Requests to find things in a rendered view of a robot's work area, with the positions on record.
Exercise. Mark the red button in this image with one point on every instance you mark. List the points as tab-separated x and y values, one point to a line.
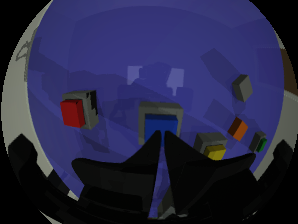
79	109

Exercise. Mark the green button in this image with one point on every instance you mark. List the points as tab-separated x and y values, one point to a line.
258	142

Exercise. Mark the orange block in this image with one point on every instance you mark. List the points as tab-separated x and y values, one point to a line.
237	129

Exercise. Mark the yellow button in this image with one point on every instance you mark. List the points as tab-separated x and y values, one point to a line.
211	144

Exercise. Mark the blue button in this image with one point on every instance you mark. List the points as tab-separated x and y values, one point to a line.
161	116

